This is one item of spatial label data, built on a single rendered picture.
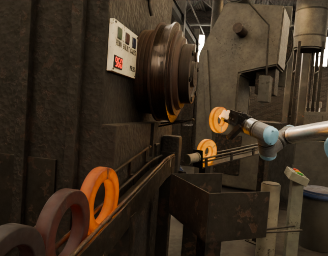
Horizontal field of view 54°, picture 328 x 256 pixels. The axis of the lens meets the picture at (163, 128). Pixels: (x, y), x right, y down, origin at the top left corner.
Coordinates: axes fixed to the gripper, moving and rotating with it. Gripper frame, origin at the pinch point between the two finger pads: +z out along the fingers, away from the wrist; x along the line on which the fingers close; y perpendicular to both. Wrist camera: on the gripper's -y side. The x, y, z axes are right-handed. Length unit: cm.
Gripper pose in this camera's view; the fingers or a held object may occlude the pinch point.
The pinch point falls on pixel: (219, 116)
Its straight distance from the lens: 194.0
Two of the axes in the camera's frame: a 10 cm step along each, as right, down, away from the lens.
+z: -6.1, -3.6, 7.0
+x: -7.5, -0.2, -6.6
